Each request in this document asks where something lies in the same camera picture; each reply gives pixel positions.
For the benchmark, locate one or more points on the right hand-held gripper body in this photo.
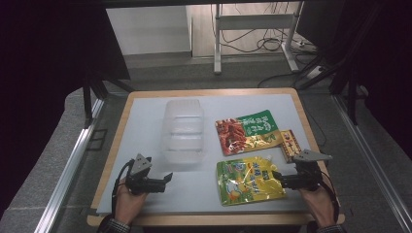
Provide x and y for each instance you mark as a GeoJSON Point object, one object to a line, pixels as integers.
{"type": "Point", "coordinates": [309, 176]}

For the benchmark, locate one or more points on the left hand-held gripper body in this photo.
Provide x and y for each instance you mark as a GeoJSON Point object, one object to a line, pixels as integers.
{"type": "Point", "coordinates": [140, 165]}

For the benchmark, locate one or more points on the yellow spouted pouch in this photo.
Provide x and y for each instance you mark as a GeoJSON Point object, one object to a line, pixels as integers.
{"type": "Point", "coordinates": [246, 181]}

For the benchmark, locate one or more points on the clear plastic container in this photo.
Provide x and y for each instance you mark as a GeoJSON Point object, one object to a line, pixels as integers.
{"type": "Point", "coordinates": [183, 129]}

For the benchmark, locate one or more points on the green and red seasoning packet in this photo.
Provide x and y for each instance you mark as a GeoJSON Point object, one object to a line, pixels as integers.
{"type": "Point", "coordinates": [249, 132]}

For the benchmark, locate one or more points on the person's right hand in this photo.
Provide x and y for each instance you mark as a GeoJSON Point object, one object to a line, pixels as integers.
{"type": "Point", "coordinates": [320, 207]}

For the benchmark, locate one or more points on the person's left hand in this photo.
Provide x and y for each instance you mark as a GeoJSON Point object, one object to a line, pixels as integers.
{"type": "Point", "coordinates": [128, 207]}

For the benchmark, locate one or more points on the black metal stand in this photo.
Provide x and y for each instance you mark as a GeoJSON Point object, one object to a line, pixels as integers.
{"type": "Point", "coordinates": [351, 97]}
{"type": "Point", "coordinates": [86, 103]}

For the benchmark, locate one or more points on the white power strip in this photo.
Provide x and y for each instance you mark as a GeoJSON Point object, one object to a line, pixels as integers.
{"type": "Point", "coordinates": [304, 45]}
{"type": "Point", "coordinates": [315, 73]}

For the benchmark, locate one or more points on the black curtain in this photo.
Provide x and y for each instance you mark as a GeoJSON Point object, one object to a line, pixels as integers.
{"type": "Point", "coordinates": [388, 64]}
{"type": "Point", "coordinates": [39, 64]}

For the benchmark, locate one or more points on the aluminium frame rail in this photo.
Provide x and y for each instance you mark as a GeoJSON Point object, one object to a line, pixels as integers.
{"type": "Point", "coordinates": [372, 161]}
{"type": "Point", "coordinates": [69, 171]}

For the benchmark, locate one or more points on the white metal desk frame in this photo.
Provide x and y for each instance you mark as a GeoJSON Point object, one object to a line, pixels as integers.
{"type": "Point", "coordinates": [252, 22]}

